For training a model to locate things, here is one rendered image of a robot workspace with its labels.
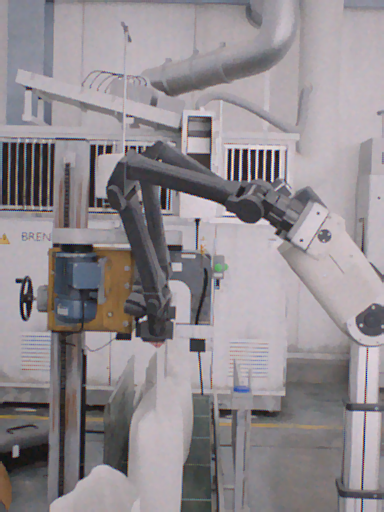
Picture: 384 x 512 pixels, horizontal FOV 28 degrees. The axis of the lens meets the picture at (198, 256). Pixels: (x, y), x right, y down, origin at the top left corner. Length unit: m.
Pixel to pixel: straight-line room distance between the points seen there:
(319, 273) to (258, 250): 3.55
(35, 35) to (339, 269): 5.02
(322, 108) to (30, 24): 2.53
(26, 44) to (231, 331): 2.95
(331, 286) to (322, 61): 4.11
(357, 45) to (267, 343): 2.91
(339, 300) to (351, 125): 5.01
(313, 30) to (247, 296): 2.09
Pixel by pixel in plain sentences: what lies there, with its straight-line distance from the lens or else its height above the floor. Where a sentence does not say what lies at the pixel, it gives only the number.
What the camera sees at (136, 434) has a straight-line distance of 2.54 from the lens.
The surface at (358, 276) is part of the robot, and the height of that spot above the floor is 1.33.
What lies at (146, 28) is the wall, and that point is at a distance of 7.14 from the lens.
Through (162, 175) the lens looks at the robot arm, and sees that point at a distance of 2.04.
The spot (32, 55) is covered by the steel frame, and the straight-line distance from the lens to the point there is 6.77.
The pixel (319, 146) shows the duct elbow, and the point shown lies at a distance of 6.01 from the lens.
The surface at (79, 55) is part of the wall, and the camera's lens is 7.16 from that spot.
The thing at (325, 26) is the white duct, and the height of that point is 2.94.
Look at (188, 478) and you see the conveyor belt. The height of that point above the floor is 0.38.
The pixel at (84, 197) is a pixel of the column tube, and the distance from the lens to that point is 3.01.
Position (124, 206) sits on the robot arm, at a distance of 2.12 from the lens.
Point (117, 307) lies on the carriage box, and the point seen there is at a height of 1.12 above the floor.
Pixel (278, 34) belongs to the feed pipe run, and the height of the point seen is 2.68.
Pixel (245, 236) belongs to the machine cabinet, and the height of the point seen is 1.34.
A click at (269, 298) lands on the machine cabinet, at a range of 5.68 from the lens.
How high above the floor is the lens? 1.48
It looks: 3 degrees down
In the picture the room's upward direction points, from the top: 2 degrees clockwise
